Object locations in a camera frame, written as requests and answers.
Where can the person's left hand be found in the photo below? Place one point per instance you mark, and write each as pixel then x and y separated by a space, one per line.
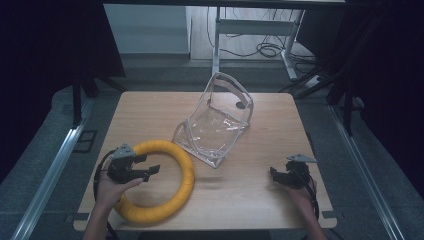
pixel 108 193

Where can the aluminium floor rail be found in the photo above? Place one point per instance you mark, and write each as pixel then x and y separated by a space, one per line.
pixel 366 180
pixel 50 173

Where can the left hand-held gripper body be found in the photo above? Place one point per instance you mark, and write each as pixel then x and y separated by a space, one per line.
pixel 121 166

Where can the white power strip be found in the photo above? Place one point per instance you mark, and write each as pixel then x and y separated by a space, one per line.
pixel 314 81

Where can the white panel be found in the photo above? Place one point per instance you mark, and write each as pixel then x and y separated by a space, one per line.
pixel 146 28

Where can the clear plastic bag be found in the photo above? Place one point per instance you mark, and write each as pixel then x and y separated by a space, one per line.
pixel 213 133

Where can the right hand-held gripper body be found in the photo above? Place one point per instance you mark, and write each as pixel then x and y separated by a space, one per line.
pixel 296 175

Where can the black metal stand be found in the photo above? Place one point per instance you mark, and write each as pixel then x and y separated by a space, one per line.
pixel 346 100

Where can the dark curtain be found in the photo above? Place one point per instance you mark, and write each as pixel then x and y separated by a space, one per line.
pixel 40 66
pixel 390 83

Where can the white metal desk frame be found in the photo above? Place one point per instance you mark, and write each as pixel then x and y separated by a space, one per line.
pixel 253 27

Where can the black floor bracket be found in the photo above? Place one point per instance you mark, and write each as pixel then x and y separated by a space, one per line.
pixel 85 141

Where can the person's right hand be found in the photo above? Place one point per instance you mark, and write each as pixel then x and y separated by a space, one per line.
pixel 305 196

